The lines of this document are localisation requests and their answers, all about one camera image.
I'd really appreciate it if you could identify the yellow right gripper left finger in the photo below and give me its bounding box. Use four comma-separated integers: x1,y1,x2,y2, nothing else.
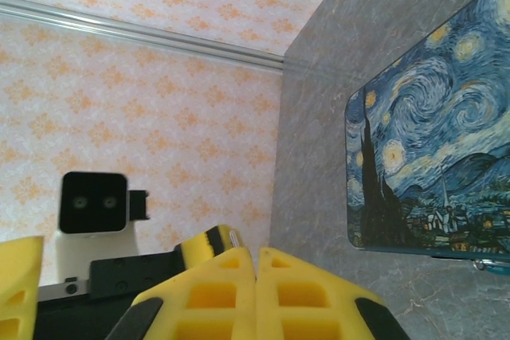
108,246,258,340

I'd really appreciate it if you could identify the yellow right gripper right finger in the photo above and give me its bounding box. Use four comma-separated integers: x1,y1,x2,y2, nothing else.
254,246,412,340

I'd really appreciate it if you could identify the starry night painted tin box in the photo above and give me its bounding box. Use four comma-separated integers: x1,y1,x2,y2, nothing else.
344,0,510,277

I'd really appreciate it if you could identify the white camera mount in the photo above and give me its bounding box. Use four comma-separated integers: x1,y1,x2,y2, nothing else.
54,231,137,279

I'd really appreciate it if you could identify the black camera cable connector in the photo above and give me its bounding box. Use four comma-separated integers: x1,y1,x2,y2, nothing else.
127,190,151,221

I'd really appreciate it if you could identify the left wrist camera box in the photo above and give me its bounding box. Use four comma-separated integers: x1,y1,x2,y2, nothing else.
58,171,129,236

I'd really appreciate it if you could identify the aluminium frame post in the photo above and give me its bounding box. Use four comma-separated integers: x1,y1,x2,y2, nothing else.
0,0,286,75

